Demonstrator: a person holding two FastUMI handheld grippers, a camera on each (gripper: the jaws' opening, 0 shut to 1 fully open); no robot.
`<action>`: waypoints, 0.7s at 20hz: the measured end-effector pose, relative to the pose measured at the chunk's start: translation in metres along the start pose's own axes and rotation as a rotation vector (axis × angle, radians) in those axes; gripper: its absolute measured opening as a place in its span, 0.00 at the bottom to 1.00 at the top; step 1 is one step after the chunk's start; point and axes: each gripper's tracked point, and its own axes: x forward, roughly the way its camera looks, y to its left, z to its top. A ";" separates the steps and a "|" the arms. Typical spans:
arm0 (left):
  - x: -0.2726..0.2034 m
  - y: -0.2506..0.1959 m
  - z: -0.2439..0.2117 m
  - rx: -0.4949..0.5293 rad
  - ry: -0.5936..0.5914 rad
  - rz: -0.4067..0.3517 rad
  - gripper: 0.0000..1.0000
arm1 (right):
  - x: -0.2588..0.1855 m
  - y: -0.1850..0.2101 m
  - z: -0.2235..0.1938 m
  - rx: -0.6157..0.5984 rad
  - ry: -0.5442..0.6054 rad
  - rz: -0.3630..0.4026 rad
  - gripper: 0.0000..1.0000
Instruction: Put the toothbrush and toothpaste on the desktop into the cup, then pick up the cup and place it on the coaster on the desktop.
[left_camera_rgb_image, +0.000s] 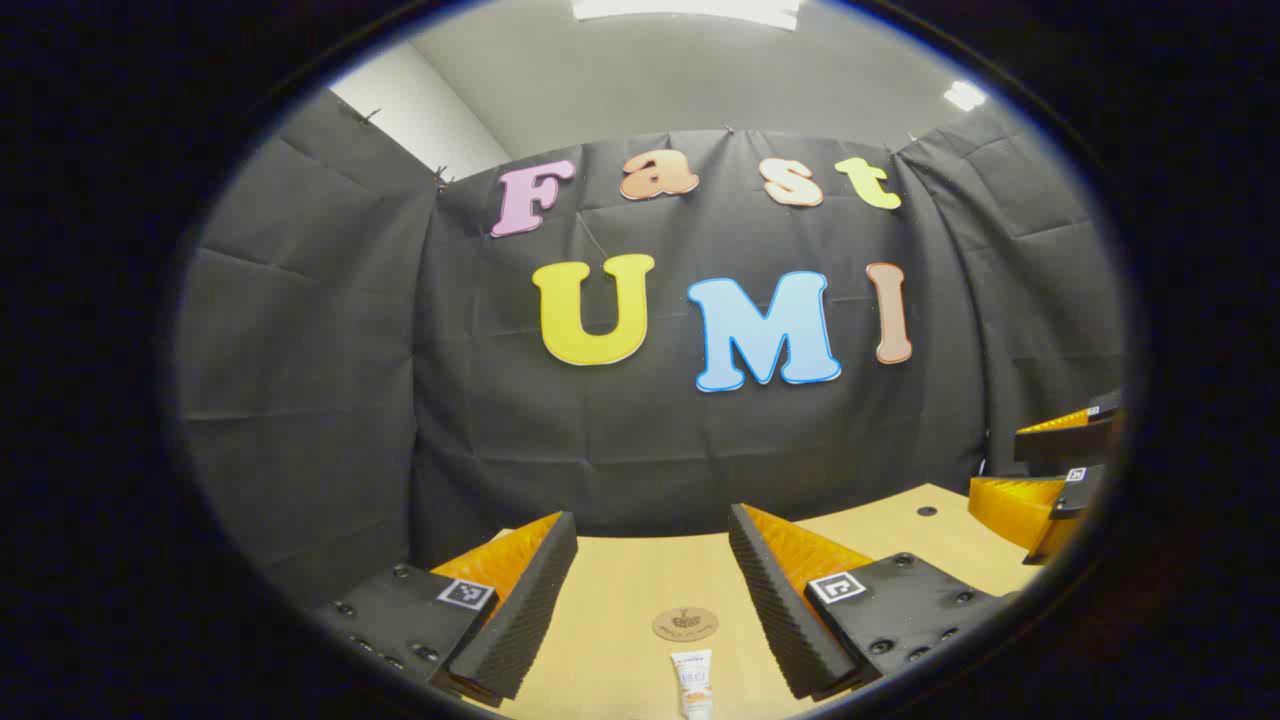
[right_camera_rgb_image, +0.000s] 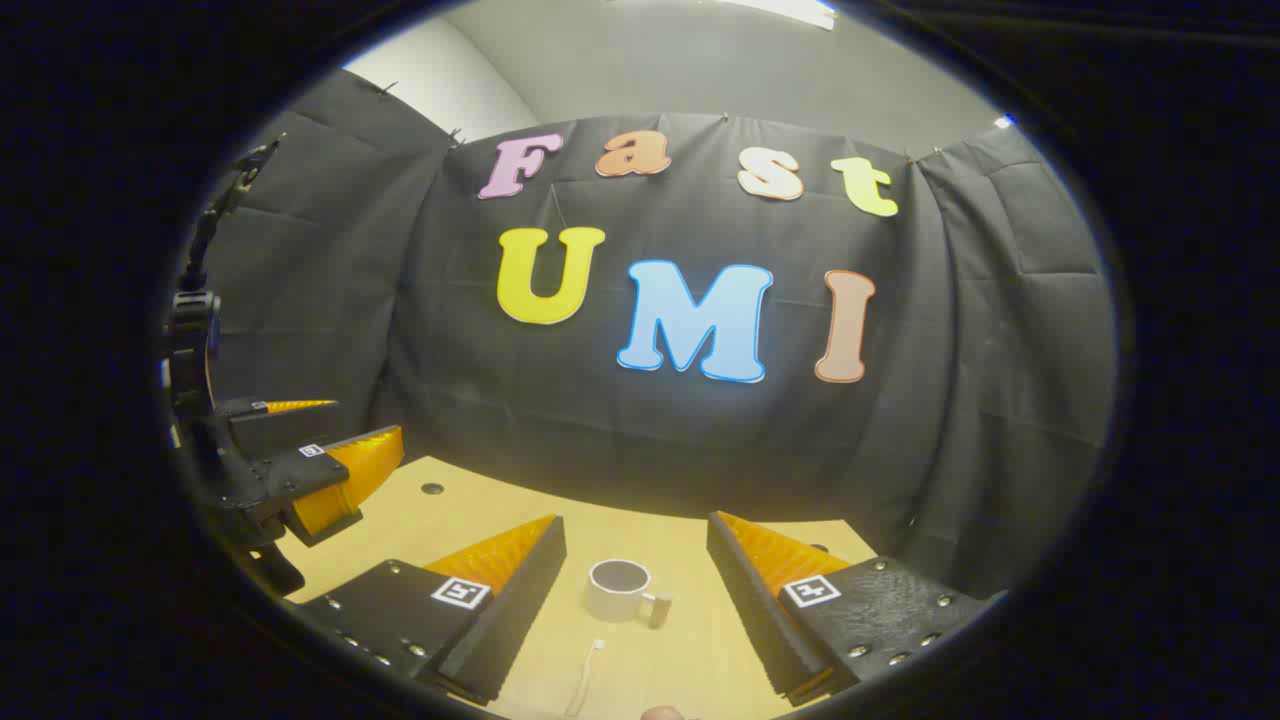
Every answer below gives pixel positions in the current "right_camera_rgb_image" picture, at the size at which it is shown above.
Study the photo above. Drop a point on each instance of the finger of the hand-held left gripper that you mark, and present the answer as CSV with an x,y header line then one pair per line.
x,y
340,485
270,425

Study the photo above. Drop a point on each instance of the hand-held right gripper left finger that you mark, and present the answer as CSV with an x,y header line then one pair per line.
x,y
520,600

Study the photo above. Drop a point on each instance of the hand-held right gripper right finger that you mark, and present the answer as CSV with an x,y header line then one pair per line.
x,y
750,600

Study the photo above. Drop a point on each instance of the white cup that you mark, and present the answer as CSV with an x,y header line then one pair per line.
x,y
618,595

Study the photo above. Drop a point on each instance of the beige toothbrush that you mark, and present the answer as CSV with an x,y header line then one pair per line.
x,y
583,682

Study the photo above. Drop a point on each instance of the wooden desktop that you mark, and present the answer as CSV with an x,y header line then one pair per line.
x,y
690,660

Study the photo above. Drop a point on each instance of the black backdrop cloth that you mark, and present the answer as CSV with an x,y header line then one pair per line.
x,y
640,440

